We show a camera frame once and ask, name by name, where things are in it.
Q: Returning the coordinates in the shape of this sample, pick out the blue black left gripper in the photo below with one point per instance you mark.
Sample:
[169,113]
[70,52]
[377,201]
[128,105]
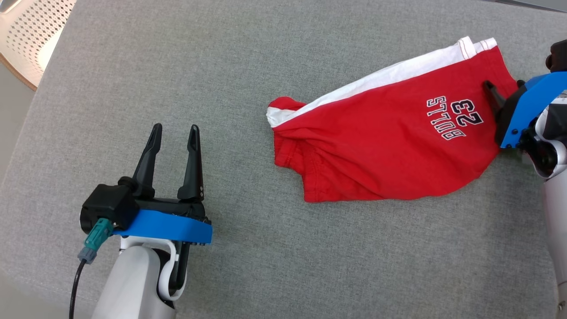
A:
[168,226]

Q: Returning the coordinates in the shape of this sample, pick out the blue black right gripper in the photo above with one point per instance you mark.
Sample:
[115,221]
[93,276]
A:
[529,104]

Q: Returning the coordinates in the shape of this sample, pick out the red shorts white side stripe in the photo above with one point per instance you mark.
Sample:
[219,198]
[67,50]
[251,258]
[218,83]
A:
[376,141]

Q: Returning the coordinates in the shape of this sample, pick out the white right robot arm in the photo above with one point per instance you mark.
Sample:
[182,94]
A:
[556,212]

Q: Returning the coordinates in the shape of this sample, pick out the white perforated chair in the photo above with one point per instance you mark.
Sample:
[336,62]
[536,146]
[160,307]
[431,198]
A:
[31,35]

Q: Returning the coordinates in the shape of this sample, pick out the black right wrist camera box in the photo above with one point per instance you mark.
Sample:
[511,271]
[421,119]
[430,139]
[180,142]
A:
[559,55]

